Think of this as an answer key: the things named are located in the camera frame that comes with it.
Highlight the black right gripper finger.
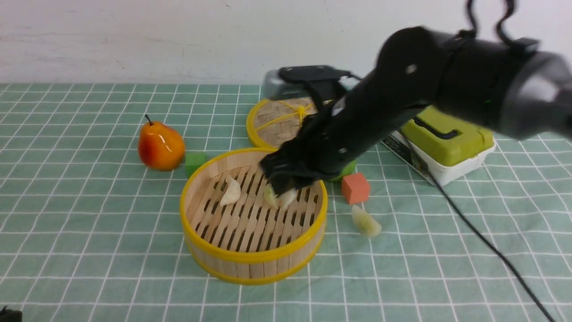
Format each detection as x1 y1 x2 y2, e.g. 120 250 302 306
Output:
260 149 308 182
273 173 322 196

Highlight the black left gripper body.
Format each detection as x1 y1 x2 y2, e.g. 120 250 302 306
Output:
0 306 23 322

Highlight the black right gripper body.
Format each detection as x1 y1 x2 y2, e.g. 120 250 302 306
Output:
286 80 429 176

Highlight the white dumpling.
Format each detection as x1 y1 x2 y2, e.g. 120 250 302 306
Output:
278 188 298 209
220 175 241 206

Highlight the pale green dumpling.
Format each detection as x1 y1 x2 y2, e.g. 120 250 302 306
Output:
351 204 382 238
263 184 278 208

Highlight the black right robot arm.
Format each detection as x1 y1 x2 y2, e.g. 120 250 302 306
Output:
260 26 572 195

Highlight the woven bamboo steamer lid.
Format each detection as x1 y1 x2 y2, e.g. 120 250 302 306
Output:
246 98 317 149

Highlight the bamboo steamer tray yellow rim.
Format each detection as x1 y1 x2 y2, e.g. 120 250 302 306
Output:
180 148 328 285

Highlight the green toy ball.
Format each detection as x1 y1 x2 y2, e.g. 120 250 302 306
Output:
329 160 356 182

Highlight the orange foam cube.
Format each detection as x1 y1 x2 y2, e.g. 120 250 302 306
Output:
341 173 370 204

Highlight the green foam cube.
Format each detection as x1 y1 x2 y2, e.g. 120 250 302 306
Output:
185 151 210 178

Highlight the green lidded white box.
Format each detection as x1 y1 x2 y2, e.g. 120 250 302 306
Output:
382 107 496 186

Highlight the orange toy pear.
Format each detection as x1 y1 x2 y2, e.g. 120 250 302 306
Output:
138 114 186 171

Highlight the green checkered tablecloth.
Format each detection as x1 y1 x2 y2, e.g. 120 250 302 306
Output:
0 84 545 322

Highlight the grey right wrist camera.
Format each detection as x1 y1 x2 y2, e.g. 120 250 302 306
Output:
261 65 362 111

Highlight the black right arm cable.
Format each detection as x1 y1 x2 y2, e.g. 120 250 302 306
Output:
416 152 557 322

